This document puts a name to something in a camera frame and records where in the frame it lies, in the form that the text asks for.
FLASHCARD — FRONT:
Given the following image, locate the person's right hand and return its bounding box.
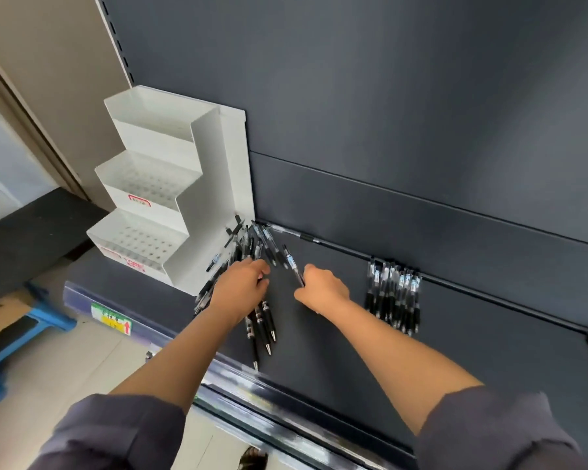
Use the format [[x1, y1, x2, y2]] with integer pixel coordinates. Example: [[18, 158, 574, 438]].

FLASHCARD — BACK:
[[293, 264, 351, 317]]

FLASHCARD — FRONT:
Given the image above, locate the person's left hand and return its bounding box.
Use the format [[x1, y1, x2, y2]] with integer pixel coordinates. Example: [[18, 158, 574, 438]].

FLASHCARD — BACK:
[[209, 258, 271, 324]]

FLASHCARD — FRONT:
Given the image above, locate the pile of black pens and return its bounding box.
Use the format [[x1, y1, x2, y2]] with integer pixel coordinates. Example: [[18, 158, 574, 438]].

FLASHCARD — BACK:
[[193, 215, 322, 373]]

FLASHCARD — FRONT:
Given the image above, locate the clear-barrel black-grip pen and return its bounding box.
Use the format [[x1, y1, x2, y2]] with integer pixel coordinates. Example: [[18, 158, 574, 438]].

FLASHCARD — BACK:
[[282, 244, 306, 289]]

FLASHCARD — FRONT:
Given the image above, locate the row of clear-barrel pens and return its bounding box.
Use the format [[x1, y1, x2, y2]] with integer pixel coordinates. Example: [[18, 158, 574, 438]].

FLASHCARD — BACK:
[[363, 258, 422, 337]]

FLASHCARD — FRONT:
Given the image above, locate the white tiered pen holder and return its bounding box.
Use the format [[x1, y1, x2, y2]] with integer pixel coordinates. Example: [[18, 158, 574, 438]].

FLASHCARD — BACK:
[[86, 85, 255, 297]]

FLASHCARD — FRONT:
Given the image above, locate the person's left forearm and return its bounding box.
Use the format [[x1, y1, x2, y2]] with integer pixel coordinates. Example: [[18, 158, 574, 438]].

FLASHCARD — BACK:
[[110, 307, 248, 415]]

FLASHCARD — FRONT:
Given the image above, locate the person's right forearm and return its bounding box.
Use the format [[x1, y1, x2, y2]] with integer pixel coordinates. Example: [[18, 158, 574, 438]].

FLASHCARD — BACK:
[[318, 296, 483, 436]]

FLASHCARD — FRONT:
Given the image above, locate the yellow green price tag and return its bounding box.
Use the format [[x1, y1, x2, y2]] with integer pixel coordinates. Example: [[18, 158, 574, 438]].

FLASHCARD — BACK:
[[90, 303, 133, 337]]

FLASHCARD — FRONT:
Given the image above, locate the dark patterned shoe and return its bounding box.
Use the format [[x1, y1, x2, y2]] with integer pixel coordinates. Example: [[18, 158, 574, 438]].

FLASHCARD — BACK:
[[240, 446, 268, 470]]

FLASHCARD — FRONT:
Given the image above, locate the grey left sleeve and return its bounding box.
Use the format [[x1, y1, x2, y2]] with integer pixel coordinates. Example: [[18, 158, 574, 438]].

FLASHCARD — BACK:
[[29, 394, 187, 470]]

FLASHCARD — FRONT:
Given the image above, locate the grey sleeve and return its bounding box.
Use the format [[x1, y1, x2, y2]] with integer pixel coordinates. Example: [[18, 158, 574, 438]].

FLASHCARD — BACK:
[[414, 385, 588, 470], [29, 394, 187, 470]]

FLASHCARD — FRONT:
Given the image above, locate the blue plastic object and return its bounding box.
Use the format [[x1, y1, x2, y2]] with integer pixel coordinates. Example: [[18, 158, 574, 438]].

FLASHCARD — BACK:
[[0, 283, 78, 409]]

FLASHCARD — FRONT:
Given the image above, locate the dark grey shelf unit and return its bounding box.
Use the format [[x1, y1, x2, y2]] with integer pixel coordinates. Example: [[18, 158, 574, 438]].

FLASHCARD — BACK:
[[63, 0, 588, 470]]

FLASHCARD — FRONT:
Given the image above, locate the grey right sleeve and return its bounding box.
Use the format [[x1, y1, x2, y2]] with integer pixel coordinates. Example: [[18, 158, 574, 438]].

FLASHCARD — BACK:
[[414, 385, 588, 470]]

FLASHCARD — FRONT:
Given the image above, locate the brown cardboard piece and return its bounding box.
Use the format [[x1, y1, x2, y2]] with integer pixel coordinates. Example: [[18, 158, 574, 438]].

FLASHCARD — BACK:
[[0, 293, 33, 346]]

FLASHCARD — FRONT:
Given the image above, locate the white slotted shelf upright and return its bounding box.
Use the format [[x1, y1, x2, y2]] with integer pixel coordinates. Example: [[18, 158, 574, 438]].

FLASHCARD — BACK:
[[93, 0, 136, 89]]

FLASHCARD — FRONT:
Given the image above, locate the brown door frame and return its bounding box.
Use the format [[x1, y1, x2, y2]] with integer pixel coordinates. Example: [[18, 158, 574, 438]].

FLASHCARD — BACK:
[[0, 36, 89, 201]]

